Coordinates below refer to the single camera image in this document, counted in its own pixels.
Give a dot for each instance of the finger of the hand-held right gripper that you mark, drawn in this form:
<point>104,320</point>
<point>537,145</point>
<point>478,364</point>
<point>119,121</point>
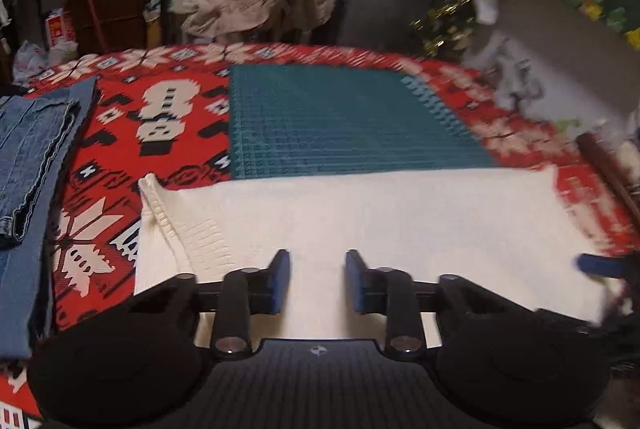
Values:
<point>600,265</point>

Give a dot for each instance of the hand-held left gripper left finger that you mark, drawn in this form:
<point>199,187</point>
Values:
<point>281,281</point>

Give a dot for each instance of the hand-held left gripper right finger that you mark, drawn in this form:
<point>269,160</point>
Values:
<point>355,281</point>

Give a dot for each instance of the white knit vest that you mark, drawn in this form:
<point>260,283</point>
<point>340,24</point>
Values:
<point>375,219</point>

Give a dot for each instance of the brown wooden nightstand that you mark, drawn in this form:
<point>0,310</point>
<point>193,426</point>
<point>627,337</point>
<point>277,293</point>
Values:
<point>605,164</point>

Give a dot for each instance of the green cutting mat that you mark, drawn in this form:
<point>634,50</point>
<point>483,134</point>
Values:
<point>340,124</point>

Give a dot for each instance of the grey hoodie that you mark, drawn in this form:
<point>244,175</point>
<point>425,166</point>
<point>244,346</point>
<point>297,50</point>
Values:
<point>520,74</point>

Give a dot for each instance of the red patterned blanket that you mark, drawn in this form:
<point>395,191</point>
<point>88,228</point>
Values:
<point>115,119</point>

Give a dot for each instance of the small Christmas tree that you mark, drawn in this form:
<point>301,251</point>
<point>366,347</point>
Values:
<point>445,24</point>

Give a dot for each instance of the blue jeans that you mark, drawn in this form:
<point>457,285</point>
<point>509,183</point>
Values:
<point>30,159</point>

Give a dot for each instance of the white hanging cloth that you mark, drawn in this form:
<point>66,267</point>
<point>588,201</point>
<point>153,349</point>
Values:
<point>485,4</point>

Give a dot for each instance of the brown wooden cabinet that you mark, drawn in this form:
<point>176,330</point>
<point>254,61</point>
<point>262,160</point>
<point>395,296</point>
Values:
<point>120,19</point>

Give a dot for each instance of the white plastic bag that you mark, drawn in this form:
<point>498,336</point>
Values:
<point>30,61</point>

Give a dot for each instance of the red box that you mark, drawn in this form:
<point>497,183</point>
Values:
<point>59,31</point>

